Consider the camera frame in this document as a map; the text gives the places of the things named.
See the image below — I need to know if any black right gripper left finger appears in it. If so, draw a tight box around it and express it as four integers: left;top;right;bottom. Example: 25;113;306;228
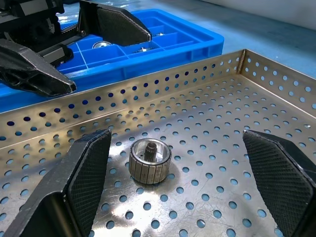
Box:
3;129;113;237

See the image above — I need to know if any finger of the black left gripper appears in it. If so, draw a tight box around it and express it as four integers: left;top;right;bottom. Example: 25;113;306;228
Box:
0;38;77;98
78;0;152;47

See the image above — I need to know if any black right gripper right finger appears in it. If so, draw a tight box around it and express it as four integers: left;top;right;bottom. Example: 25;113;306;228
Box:
242;129;316;237

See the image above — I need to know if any blue plastic bin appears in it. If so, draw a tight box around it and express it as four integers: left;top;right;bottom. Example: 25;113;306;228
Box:
0;9;225;114

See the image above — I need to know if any perforated stainless steel tray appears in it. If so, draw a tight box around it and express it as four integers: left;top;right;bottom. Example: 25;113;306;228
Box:
0;48;316;237

